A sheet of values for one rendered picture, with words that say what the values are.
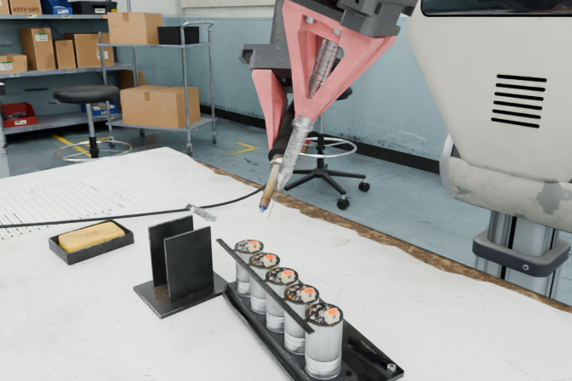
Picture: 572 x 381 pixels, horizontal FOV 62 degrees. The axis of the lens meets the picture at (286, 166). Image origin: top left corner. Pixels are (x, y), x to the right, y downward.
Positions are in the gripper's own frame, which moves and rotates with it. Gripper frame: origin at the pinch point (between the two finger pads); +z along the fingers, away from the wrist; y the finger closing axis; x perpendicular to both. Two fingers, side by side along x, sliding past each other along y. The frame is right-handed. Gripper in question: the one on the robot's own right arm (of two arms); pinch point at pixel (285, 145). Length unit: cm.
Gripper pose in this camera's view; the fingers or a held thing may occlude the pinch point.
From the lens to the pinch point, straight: 47.0
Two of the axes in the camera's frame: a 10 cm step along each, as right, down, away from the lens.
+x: 2.3, 2.0, 9.5
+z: -1.2, 9.8, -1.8
